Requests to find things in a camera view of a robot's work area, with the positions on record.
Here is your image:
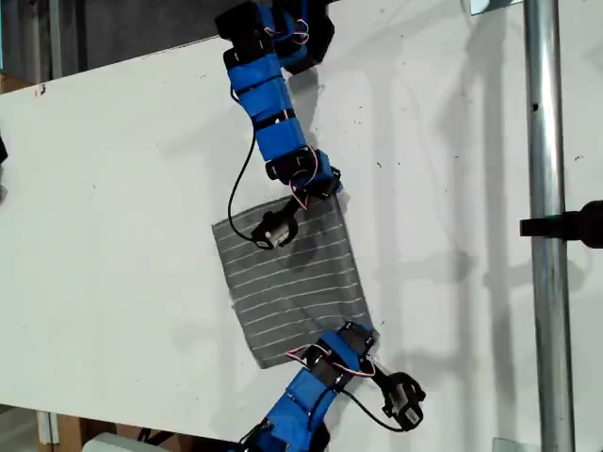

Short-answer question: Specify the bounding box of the black camera stalk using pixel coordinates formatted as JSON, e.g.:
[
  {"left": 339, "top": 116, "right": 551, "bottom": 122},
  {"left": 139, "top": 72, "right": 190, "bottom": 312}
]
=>
[
  {"left": 281, "top": 194, "right": 303, "bottom": 220},
  {"left": 369, "top": 360, "right": 398, "bottom": 383}
]

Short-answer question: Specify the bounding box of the grey white-striped towel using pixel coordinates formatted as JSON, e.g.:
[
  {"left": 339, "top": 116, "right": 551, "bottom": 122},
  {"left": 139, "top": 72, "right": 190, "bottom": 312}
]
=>
[{"left": 210, "top": 193, "right": 381, "bottom": 371}]

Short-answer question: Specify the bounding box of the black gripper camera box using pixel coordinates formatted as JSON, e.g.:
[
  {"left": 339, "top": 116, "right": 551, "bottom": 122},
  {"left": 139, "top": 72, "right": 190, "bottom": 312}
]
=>
[
  {"left": 380, "top": 371, "right": 427, "bottom": 430},
  {"left": 249, "top": 210, "right": 301, "bottom": 251}
]

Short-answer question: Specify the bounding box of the black clamp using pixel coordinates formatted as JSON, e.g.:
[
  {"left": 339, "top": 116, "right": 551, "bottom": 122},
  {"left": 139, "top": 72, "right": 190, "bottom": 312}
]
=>
[{"left": 519, "top": 200, "right": 603, "bottom": 250}]

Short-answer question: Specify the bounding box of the steel post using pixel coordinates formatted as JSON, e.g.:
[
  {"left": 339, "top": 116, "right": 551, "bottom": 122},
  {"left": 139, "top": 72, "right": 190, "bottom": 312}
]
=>
[{"left": 522, "top": 0, "right": 577, "bottom": 452}]

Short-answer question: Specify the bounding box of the black camera cable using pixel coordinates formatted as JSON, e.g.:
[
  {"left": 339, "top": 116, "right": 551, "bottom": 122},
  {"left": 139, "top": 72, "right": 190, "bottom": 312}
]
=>
[
  {"left": 227, "top": 125, "right": 265, "bottom": 242},
  {"left": 308, "top": 385, "right": 411, "bottom": 433}
]

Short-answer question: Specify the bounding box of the white box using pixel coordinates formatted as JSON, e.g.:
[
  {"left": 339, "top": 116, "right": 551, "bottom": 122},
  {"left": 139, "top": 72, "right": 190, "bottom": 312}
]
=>
[{"left": 82, "top": 431, "right": 159, "bottom": 452}]

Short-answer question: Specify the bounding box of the brown cardboard box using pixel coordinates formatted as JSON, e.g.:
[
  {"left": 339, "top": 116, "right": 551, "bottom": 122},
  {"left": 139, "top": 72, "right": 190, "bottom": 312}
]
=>
[{"left": 56, "top": 413, "right": 241, "bottom": 452}]

